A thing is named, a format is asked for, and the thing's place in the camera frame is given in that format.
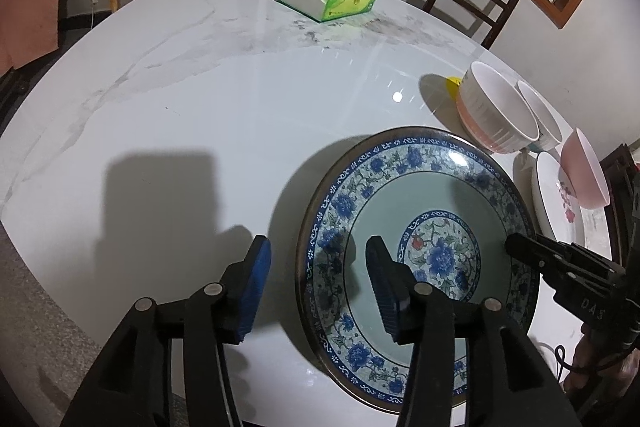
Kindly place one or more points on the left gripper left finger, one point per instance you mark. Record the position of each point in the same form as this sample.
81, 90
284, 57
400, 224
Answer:
244, 283

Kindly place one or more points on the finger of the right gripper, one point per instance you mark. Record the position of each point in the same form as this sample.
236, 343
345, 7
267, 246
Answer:
549, 256

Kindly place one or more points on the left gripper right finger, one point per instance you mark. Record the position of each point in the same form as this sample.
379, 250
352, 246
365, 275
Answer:
393, 286

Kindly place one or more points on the white plate pink flowers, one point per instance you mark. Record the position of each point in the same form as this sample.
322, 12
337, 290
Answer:
556, 206

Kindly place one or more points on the large blue floral plate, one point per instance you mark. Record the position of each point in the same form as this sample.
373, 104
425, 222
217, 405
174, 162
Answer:
444, 209

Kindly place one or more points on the white bowl blue base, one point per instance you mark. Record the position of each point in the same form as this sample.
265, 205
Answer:
550, 135

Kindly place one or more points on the white bowl pink base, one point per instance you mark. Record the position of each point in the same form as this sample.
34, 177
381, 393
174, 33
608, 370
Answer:
494, 112

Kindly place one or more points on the right hand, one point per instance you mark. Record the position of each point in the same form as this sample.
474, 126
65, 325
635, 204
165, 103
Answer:
618, 376

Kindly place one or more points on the yellow warning sticker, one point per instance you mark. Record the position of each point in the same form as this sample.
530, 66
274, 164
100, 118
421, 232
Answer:
453, 86

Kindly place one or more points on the pink cloth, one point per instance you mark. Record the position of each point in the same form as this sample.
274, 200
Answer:
29, 30

